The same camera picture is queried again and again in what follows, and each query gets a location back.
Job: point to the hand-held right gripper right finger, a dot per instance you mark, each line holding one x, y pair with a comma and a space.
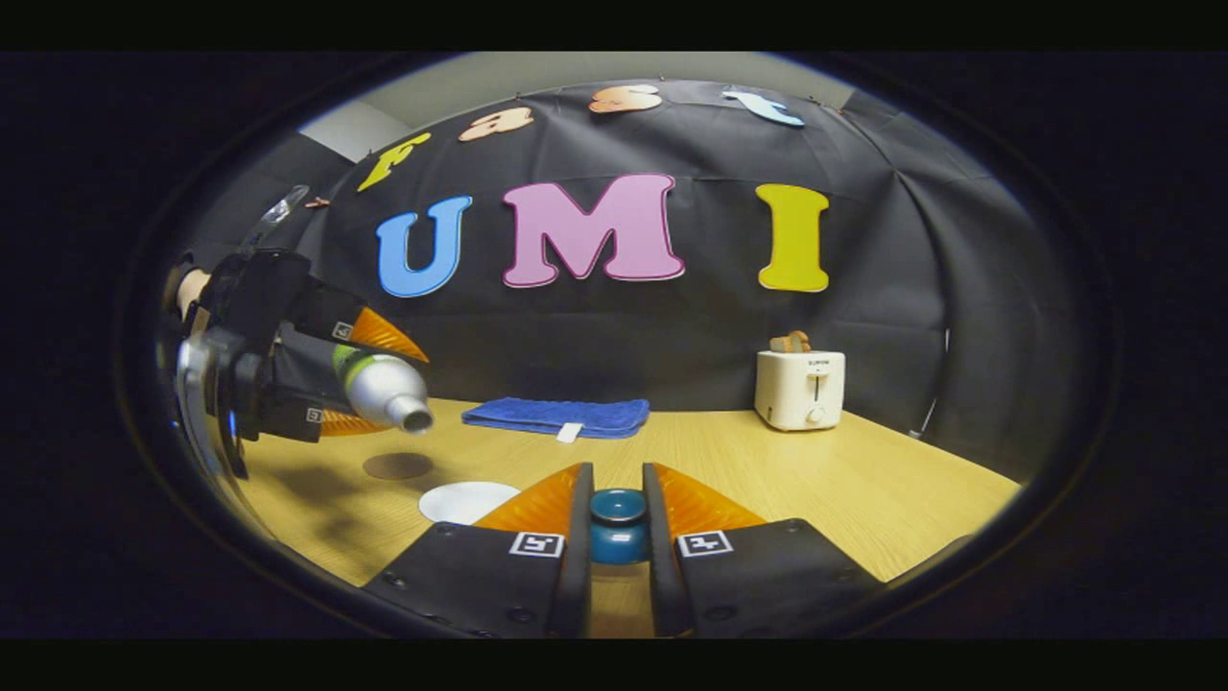
662, 585

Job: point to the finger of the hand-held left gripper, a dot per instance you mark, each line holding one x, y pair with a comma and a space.
288, 422
331, 317

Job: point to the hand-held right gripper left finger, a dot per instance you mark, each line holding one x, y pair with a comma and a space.
578, 585

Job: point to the teal teacup lid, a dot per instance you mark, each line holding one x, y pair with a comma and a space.
619, 537

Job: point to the silver green label water bottle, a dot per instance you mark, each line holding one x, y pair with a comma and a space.
384, 389

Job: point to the round brown coaster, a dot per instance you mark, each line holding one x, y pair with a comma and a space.
398, 466

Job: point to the pale blue teacup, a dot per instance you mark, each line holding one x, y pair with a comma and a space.
462, 502

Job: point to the folded blue towel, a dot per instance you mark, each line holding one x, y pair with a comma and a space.
552, 415

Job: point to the white toaster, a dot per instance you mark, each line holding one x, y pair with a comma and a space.
796, 389

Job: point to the black backdrop cloth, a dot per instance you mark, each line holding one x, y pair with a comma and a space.
624, 345

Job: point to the bread slice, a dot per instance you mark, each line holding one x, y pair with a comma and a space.
789, 343

